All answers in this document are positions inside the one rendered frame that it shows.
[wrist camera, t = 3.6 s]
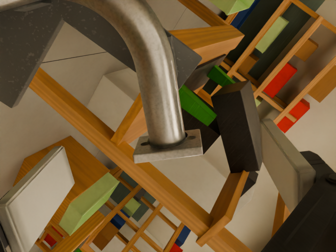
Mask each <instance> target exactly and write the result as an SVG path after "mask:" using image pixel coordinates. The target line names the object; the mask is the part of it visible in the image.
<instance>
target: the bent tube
mask: <svg viewBox="0 0 336 252"><path fill-rule="evenodd" d="M37 1H41V0H0V12H2V11H6V10H9V9H12V8H16V7H19V6H23V5H26V4H30V3H33V2H37ZM65 1H70V2H74V3H77V4H80V5H83V6H85V7H87V8H89V9H91V10H93V11H95V12H96V13H98V14H99V15H101V16H102V17H103V18H104V19H106V20H107V21H108V22H109V23H110V24H111V25H112V26H113V27H114V28H115V29H116V30H117V32H118V33H119V34H120V36H121V37H122V38H123V40H124V42H125V43H126V45H127V47H128V49H129V51H130V53H131V56H132V59H133V62H134V65H135V69H136V74H137V80H138V85H139V90H140V95H141V100H142V105H143V110H144V116H145V121H146V126H147V131H148V135H147V136H140V137H139V139H138V142H137V144H136V147H135V150H134V152H133V155H132V157H133V161H134V163H135V164H137V163H145V162H153V161H161V160H169V159H177V158H185V157H194V156H202V155H203V147H202V140H201V132H200V129H192V130H185V128H184V122H183V115H182V109H181V102H180V95H179V89H178V82H177V76H176V69H175V63H174V57H173V53H172V49H171V46H170V43H169V40H168V37H167V35H166V32H165V30H164V28H163V26H162V24H161V22H160V20H159V19H158V17H157V15H156V14H155V12H154V11H153V9H152V8H151V7H150V5H149V4H148V3H147V1H146V0H65Z"/></svg>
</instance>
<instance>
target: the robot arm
mask: <svg viewBox="0 0 336 252"><path fill-rule="evenodd" d="M259 125H260V140H261V156H262V162H263V164H264V166H265V168H266V169H267V171H268V173H269V175H270V177H271V179H272V181H273V182H274V184H275V186H276V188H277V190H278V192H279V194H280V195H281V197H282V199H283V201H284V203H285V205H286V206H287V208H288V210H289V212H290V215H289V216H288V218H287V219H286V220H285V221H284V223H283V224H282V225H281V227H280V228H279V229H278V230H277V232H276V233H275V234H274V235H273V237H272V238H271V239H270V241H269V242H268V243H267V244H266V246H265V247H264V248H263V249H262V251H261V252H336V173H335V172H334V171H333V170H332V169H331V168H330V167H329V166H328V165H327V164H326V162H325V161H324V160H323V159H322V158H321V157H320V156H319V155H318V154H316V153H314V152H312V151H310V150H308V151H300V152H299V151H298V150H297V149H296V147H295V146H294V145H293V144H292V143H291V142H290V140H289V139H288V138H287V137H286V136H285V135H284V133H283V132H282V131H281V130H280V129H279V127H278V126H277V125H276V124H275V123H274V122H273V120H272V119H270V118H265V119H261V121H259ZM74 184H75V181H74V178H73V174H72V171H71V168H70V164H69V161H68V158H67V154H66V151H65V147H63V146H62V145H61V146H55V147H54V148H53V149H52V150H51V151H50V152H49V153H48V154H47V155H46V156H45V157H43V158H42V159H41V160H40V161H39V162H38V163H37V164H36V165H35V166H34V167H33V168H32V169H31V170H30V171H29V172H28V173H27V174H26V175H25V176H24V177H23V178H22V179H21V180H20V181H19V182H18V183H17V184H16V185H15V186H14V187H13V188H12V189H11V190H9V191H8V192H7V193H6V194H5V195H4V196H3V197H2V198H1V199H0V252H7V250H6V248H7V247H8V245H9V247H10V250H11V252H29V251H30V249H31V248H32V246H33V245H34V243H35V242H36V240H37V239H38V237H39V236H40V234H41V233H42V231H43V230H44V228H45V227H46V225H47V224H48V222H49V221H50V219H51V218H52V216H53V215H54V214H55V212H56V211H57V209H58V208H59V206H60V205H61V203H62V202H63V200H64V199H65V197H66V196H67V194H68V193H69V191H70V190H71V188H72V187H73V185H74Z"/></svg>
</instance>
